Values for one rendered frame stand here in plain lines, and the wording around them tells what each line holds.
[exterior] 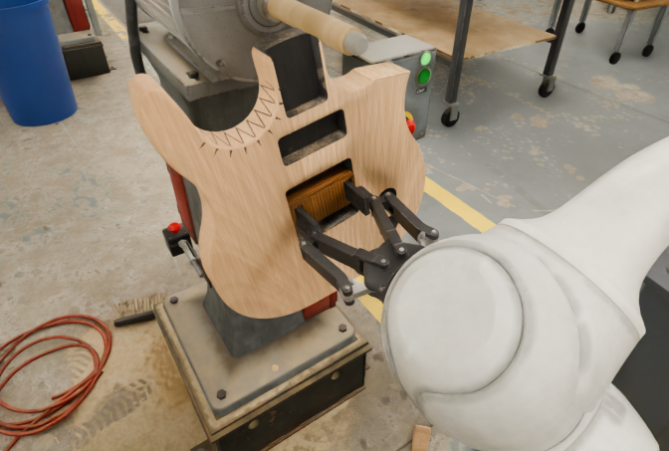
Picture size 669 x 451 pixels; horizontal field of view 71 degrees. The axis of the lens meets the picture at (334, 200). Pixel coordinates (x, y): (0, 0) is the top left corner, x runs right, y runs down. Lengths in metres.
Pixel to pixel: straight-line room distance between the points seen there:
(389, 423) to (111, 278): 1.26
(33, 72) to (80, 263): 1.48
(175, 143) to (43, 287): 1.81
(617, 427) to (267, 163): 0.40
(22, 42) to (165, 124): 2.89
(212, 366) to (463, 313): 1.20
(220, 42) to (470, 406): 0.60
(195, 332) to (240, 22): 0.99
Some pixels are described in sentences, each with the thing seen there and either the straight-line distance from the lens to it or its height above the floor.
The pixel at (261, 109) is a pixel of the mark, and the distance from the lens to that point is 0.54.
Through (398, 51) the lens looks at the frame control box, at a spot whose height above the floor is 1.12.
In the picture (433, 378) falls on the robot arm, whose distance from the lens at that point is 0.24.
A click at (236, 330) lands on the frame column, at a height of 0.39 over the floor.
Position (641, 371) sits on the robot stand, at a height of 0.46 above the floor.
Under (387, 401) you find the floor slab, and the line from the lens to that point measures 1.65.
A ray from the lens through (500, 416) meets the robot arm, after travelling 0.25.
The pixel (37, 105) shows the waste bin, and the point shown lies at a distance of 3.50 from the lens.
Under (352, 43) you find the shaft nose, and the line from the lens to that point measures 0.55.
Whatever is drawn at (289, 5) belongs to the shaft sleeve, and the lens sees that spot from 0.66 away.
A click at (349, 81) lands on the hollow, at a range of 0.59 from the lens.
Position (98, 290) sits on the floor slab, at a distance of 2.14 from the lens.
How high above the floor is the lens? 1.43
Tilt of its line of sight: 37 degrees down
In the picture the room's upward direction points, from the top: straight up
